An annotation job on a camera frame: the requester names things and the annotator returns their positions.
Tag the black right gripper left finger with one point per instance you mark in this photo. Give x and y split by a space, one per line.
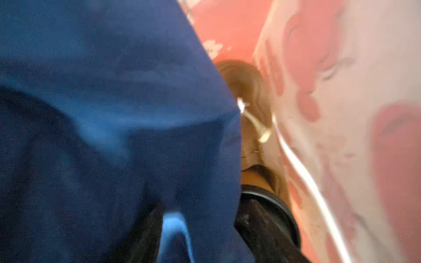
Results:
143 240

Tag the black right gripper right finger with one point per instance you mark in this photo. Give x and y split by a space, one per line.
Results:
266 241

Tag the black plastic cup lid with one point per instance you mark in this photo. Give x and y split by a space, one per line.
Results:
276 208

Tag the single pulp cup carrier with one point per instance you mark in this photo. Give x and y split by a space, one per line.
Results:
248 86

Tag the single dark blue napkin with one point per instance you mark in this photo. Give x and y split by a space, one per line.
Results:
108 108

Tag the red and white paper bag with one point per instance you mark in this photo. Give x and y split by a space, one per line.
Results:
345 84

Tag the white paper cup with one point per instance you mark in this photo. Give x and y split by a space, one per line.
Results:
260 176

